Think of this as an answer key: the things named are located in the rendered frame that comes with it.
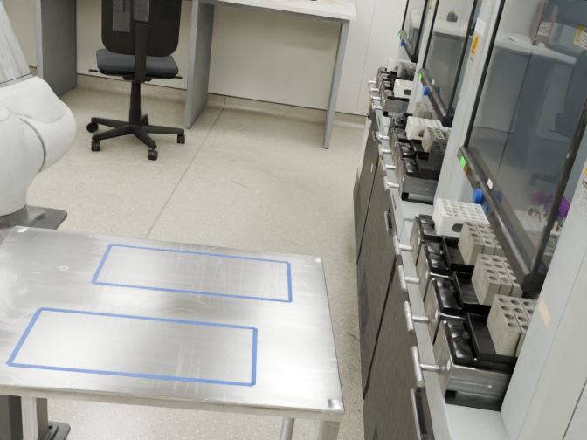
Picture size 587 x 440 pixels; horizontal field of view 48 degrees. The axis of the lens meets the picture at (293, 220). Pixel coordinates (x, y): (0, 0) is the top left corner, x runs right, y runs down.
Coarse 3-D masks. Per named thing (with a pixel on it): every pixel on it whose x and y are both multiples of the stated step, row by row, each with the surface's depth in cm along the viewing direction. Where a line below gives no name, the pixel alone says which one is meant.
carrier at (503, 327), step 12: (504, 300) 114; (492, 312) 115; (504, 312) 110; (492, 324) 114; (504, 324) 107; (516, 324) 107; (492, 336) 113; (504, 336) 106; (516, 336) 105; (504, 348) 106
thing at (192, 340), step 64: (0, 256) 116; (64, 256) 119; (128, 256) 122; (192, 256) 125; (256, 256) 129; (0, 320) 100; (64, 320) 102; (128, 320) 104; (192, 320) 106; (256, 320) 109; (320, 320) 111; (0, 384) 88; (64, 384) 89; (128, 384) 91; (192, 384) 92; (256, 384) 94; (320, 384) 96
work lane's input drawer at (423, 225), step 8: (416, 216) 161; (424, 216) 158; (416, 224) 157; (424, 224) 154; (432, 224) 153; (416, 232) 156; (424, 232) 150; (432, 232) 150; (416, 240) 154; (424, 240) 149; (432, 240) 149; (440, 240) 149; (400, 248) 156; (408, 248) 156; (416, 248) 153; (400, 256) 152; (416, 256) 151
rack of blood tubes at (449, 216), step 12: (444, 204) 155; (456, 204) 155; (468, 204) 156; (432, 216) 158; (444, 216) 148; (456, 216) 150; (468, 216) 149; (480, 216) 151; (444, 228) 149; (456, 228) 156; (552, 228) 149
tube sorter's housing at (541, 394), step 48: (576, 192) 91; (576, 240) 89; (576, 288) 87; (384, 336) 179; (528, 336) 100; (576, 336) 89; (384, 384) 168; (432, 384) 118; (528, 384) 97; (576, 384) 92; (384, 432) 158; (432, 432) 113; (480, 432) 104; (528, 432) 96; (576, 432) 96
